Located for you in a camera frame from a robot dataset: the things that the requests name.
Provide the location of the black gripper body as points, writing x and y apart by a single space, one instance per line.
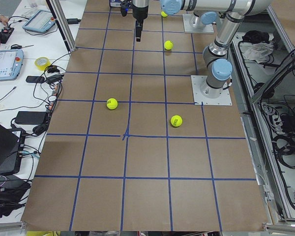
140 13

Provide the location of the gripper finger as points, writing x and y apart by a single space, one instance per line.
138 30

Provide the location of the Wilson tennis ball can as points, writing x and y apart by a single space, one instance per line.
115 3

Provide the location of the tennis ball near base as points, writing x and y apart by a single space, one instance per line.
176 121
163 14

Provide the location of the tennis ball centre back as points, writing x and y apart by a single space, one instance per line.
168 45

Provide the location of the tennis ball front left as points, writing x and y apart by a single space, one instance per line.
112 103

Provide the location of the person hand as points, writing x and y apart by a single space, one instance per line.
4 20

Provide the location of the far teach pendant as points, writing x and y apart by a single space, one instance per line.
41 22

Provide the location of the teach pendant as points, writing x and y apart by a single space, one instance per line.
41 22
10 64

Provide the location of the yellow tape roll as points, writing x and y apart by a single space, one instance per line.
42 63

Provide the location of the black smartphone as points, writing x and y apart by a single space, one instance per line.
35 79

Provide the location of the white cloth rag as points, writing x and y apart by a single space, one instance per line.
259 52

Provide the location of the scissors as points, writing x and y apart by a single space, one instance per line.
16 46

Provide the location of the near teach pendant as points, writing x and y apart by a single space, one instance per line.
10 64

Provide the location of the black power adapter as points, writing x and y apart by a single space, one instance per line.
30 117

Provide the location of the black laptop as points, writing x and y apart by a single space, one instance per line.
11 146

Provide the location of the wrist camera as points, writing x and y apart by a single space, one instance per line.
125 5

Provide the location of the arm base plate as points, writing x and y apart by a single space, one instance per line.
203 94
188 29

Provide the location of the aluminium frame post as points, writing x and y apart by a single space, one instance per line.
62 24

